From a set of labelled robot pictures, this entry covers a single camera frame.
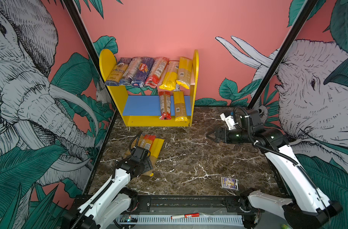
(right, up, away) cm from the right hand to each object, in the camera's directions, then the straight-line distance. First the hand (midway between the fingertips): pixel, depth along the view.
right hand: (211, 134), depth 66 cm
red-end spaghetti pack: (-25, +19, +32) cm, 45 cm away
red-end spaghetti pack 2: (-37, -8, +28) cm, 48 cm away
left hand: (-35, -20, +17) cm, 44 cm away
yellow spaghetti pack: (-14, +13, +30) cm, 35 cm away
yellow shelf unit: (-40, +13, +33) cm, 53 cm away
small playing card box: (+14, -30, +14) cm, 36 cm away
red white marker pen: (-13, -42, +4) cm, 44 cm away
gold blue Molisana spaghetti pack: (-46, -9, +29) cm, 55 cm away
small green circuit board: (-41, -43, +4) cm, 60 cm away
